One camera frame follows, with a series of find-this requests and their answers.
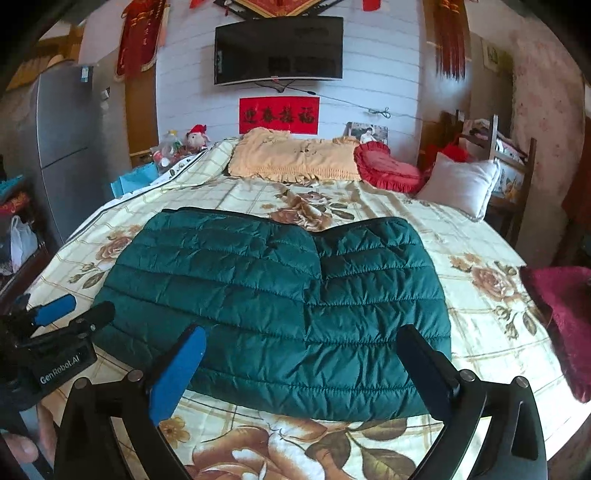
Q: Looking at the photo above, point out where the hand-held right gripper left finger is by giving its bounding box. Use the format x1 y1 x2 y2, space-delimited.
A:
54 325 208 480

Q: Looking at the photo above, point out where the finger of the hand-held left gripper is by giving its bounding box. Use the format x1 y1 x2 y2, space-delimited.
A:
28 295 78 326
60 301 116 340

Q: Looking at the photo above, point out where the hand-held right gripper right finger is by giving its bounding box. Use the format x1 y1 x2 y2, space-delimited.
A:
396 324 548 480

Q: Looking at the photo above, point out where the green quilted jacket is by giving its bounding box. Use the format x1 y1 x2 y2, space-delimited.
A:
91 209 453 423

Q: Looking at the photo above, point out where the person's left hand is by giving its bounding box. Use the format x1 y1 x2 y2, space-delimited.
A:
0 401 60 467

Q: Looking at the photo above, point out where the white plastic bag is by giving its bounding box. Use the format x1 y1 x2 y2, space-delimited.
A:
9 215 38 273

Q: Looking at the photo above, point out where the floral bedspread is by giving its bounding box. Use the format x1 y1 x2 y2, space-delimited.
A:
23 138 591 480

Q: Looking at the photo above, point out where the blue paper bag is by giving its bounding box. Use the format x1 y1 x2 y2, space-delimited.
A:
110 166 160 197

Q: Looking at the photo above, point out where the maroon cloth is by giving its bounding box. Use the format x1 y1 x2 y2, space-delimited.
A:
519 265 591 404

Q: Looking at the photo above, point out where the grey refrigerator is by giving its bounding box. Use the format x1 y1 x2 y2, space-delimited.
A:
18 60 109 245

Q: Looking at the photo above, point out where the clear plastic bag of goods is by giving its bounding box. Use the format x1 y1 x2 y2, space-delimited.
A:
150 130 188 169

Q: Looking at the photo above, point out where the white pillow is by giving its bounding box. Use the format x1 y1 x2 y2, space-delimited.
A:
416 152 502 221

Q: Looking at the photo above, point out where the red heart-shaped pillow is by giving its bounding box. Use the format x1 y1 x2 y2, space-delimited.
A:
353 141 426 192

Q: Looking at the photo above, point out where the wooden door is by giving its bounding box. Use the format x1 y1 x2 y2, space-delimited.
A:
127 69 160 169

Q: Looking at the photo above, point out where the stuffed toy with red hat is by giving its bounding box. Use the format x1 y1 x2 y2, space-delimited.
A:
185 124 211 151

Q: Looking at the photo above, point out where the red cloth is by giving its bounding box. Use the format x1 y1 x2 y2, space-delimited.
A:
425 143 483 168

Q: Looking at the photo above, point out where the wooden chair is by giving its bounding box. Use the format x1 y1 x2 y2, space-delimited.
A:
441 111 539 236

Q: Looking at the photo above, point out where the framed photo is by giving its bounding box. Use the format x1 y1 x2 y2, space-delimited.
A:
346 121 389 145

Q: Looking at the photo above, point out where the yellow frilled pillow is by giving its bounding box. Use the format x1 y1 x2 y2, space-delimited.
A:
228 128 363 183

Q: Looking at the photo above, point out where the red fringed pennant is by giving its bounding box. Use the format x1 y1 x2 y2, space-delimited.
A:
115 0 167 79

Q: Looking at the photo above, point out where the red tassel hanging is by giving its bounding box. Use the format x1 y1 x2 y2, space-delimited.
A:
436 0 468 81

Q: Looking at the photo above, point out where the red wall banner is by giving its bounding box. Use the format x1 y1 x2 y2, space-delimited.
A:
239 96 321 136

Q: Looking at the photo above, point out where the small wall picture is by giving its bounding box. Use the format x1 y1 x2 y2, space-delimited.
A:
482 37 502 70

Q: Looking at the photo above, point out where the wall-mounted television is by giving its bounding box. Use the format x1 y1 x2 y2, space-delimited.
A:
213 16 345 87

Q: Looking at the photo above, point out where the framed red wall decoration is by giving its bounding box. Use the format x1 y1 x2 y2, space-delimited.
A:
215 0 338 21

